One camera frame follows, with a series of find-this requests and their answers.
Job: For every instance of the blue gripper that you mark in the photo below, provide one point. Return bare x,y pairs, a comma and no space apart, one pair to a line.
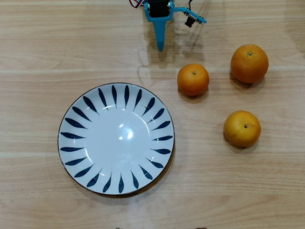
158,26

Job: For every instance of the small deep orange mandarin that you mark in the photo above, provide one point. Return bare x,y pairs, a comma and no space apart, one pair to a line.
193,81

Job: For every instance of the large orange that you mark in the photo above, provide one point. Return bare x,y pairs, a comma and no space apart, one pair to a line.
249,65

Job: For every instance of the yellowish orange mandarin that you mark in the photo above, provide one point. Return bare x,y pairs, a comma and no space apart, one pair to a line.
241,131

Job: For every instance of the white plate with blue petals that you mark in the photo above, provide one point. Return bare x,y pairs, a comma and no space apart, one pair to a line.
114,148

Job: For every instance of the wrist camera in blue mount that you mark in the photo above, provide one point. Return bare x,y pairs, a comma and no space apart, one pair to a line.
194,16

